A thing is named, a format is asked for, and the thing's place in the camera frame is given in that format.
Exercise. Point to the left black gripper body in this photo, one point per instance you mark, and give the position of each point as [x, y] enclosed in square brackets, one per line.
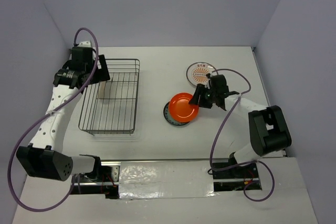
[91, 67]

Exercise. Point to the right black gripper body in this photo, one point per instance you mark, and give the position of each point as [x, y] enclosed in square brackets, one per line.
[207, 97]

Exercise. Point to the cream plate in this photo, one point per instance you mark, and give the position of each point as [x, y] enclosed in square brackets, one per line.
[105, 89]

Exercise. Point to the orange sunburst plate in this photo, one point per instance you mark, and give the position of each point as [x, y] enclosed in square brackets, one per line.
[197, 73]

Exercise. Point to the green plate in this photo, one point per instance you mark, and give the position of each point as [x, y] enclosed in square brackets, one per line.
[170, 120]

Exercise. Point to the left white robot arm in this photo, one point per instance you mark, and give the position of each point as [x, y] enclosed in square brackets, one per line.
[43, 157]

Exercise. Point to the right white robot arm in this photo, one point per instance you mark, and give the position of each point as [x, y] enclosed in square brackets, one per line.
[268, 130]

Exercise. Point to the silver foil tape sheet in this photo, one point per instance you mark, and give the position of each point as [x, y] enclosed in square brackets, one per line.
[165, 180]

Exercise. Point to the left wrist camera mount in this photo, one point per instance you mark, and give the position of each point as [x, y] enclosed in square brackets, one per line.
[86, 43]

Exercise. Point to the grey wire dish rack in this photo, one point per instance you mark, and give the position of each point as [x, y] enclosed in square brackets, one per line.
[116, 115]

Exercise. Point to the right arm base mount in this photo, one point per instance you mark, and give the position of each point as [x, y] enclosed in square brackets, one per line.
[246, 172]

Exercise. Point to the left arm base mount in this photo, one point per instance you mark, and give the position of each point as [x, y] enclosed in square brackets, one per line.
[105, 184]

